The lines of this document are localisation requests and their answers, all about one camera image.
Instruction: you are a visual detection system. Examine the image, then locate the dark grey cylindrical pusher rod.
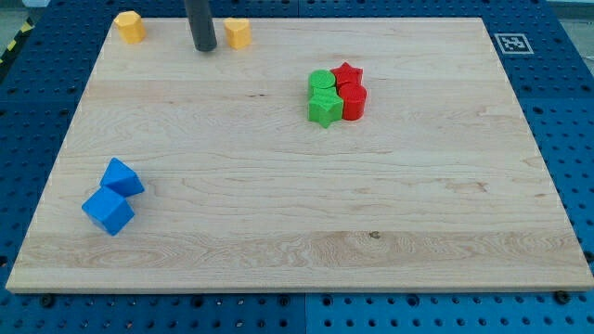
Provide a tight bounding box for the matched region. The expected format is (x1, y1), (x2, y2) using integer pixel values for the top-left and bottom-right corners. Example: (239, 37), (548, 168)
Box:
(184, 0), (217, 52)

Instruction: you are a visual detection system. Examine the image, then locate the red star block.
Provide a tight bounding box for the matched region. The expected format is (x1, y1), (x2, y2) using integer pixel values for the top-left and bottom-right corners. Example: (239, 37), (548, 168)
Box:
(330, 62), (364, 89)

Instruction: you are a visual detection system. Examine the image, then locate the blue cube block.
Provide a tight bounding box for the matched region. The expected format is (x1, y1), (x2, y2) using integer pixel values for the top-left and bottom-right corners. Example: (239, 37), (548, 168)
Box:
(82, 187), (135, 236)

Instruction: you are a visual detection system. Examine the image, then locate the red cylinder block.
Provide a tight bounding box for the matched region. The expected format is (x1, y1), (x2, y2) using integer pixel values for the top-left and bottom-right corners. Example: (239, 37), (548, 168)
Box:
(339, 83), (368, 121)

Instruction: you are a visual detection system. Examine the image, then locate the blue triangular block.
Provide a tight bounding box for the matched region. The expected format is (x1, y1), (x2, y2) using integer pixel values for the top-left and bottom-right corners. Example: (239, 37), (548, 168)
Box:
(99, 158), (145, 198)

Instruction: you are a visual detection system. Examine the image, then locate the green cylinder block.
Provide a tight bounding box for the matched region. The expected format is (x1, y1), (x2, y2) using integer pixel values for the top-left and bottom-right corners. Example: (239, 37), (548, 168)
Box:
(308, 70), (336, 98)

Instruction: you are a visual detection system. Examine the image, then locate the yellow heart block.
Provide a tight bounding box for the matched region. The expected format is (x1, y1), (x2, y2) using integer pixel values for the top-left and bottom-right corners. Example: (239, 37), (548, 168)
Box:
(224, 18), (252, 50)

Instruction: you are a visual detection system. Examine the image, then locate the light wooden board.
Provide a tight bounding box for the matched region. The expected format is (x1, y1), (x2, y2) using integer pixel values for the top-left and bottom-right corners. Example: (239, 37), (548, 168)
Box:
(6, 18), (593, 294)

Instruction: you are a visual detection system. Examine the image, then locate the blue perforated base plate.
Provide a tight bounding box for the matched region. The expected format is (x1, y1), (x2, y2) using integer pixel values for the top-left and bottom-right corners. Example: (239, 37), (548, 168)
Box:
(1, 0), (593, 333)

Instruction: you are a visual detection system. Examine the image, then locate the white fiducial marker tag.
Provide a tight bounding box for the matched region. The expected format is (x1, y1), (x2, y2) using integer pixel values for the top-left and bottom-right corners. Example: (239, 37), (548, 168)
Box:
(495, 33), (534, 55)

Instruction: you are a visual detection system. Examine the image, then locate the green star block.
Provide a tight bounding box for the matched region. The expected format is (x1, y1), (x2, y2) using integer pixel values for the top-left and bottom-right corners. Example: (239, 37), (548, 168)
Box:
(307, 88), (343, 128)

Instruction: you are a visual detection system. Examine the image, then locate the yellow hexagon block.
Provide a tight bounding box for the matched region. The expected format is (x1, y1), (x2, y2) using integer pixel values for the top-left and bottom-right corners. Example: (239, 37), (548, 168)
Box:
(113, 10), (147, 45)

